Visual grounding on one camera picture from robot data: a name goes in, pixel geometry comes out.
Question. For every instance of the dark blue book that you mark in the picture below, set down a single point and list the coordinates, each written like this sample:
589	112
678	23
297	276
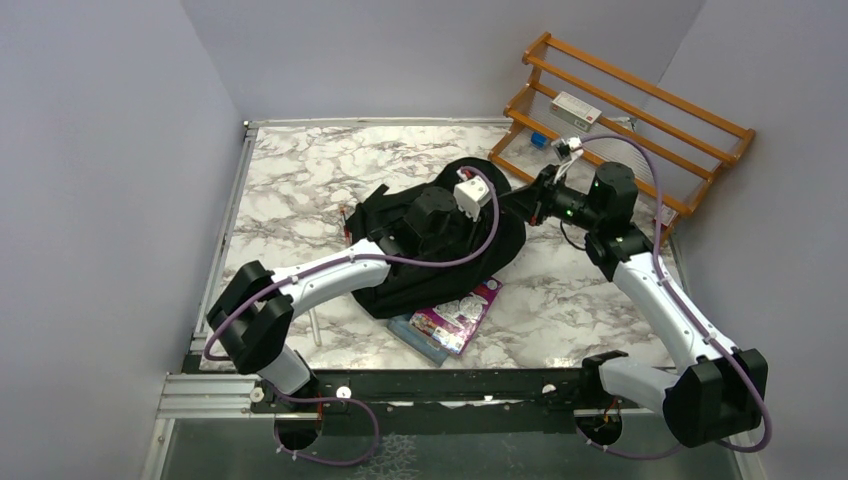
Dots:
401	328

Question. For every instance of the orange wooden shelf rack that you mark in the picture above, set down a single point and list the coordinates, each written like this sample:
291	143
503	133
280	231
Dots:
690	145

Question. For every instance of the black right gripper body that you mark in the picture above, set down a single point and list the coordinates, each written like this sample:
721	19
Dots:
554	199

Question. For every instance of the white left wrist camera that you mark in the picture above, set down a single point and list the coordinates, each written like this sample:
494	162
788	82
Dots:
471	194

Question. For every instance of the black metal base rail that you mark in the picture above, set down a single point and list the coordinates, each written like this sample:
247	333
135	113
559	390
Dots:
438	402

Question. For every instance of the pale yellow pencil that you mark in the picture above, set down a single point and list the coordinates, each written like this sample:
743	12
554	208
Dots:
316	332

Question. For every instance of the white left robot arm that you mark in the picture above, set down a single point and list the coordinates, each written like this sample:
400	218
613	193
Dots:
252	316

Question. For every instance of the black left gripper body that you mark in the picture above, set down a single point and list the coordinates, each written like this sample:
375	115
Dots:
459	232

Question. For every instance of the black student bag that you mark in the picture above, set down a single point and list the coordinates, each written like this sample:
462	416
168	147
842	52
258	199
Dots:
407	288

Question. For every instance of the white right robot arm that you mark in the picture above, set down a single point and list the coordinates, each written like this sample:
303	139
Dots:
717	389

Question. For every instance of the small blue object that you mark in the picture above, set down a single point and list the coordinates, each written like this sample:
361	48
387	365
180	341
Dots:
538	140

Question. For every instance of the small red white box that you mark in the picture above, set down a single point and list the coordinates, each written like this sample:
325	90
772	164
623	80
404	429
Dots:
666	216

